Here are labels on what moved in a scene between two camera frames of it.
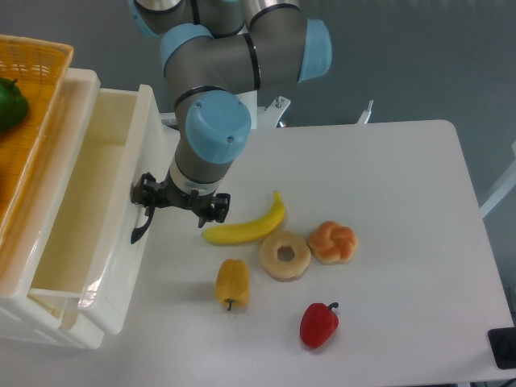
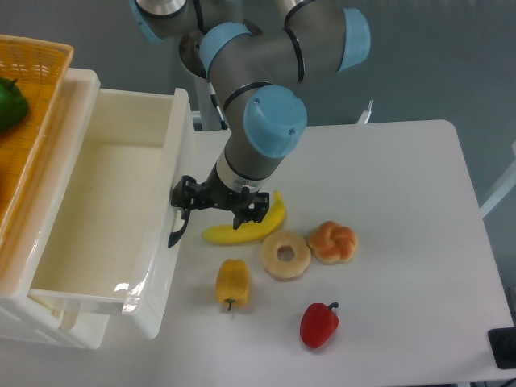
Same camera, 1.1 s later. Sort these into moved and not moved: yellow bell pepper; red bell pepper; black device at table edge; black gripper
Moved: black gripper
Not moved: red bell pepper; yellow bell pepper; black device at table edge
